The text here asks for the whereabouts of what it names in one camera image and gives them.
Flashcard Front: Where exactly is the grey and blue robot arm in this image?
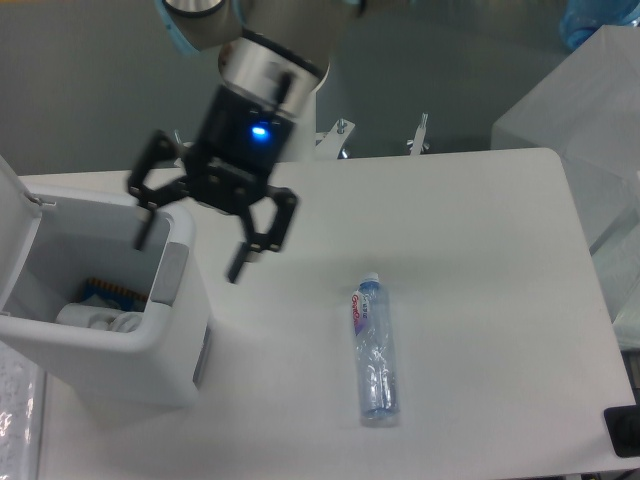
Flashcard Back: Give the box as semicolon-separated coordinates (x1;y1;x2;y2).
126;1;371;283

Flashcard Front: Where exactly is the white table clamp bracket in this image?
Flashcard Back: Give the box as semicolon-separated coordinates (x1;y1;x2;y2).
172;112;432;168

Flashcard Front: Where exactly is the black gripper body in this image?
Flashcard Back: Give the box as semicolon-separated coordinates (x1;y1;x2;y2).
184;86;295;215

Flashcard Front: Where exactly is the white open trash can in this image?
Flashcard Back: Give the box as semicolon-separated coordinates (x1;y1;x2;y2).
1;165;211;407

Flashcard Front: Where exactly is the white tissue wrapper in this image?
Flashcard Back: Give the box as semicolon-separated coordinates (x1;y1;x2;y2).
55;302;143;333

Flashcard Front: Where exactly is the black device at edge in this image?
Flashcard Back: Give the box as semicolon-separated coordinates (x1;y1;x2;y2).
604;405;640;458

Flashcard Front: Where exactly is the clear plastic water bottle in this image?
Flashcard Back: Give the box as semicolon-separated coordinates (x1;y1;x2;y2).
349;272;400;428

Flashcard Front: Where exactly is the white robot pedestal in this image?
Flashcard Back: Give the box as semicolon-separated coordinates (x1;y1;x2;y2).
222;38;324;162

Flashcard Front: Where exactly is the blue snack packet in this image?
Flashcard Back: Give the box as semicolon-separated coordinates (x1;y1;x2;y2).
80;278;148;312

